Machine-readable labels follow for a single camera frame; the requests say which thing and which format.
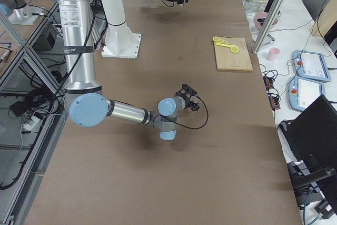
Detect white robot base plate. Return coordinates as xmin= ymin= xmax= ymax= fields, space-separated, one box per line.
xmin=102 ymin=32 xmax=142 ymax=59

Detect pink bowl with ice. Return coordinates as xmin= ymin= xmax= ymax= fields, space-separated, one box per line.
xmin=254 ymin=12 xmax=268 ymax=31

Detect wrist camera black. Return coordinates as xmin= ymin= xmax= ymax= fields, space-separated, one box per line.
xmin=174 ymin=83 xmax=197 ymax=100

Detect wooden cutting board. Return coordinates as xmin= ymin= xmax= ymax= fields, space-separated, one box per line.
xmin=213 ymin=37 xmax=253 ymax=71

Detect pink plastic cup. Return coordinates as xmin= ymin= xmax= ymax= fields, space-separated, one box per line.
xmin=266 ymin=47 xmax=281 ymax=61

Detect black power strip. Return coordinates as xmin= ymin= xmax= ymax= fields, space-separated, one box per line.
xmin=263 ymin=76 xmax=281 ymax=111

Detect far teach pendant tablet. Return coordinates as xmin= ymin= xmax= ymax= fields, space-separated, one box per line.
xmin=292 ymin=50 xmax=331 ymax=82

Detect aluminium frame post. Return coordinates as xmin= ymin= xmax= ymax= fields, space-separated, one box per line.
xmin=252 ymin=0 xmax=284 ymax=55

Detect near teach pendant tablet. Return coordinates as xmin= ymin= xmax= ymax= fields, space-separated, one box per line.
xmin=287 ymin=76 xmax=325 ymax=112

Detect teach pendant tablet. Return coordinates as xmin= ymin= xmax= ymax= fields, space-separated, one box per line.
xmin=287 ymin=76 xmax=325 ymax=112
xmin=292 ymin=50 xmax=331 ymax=82

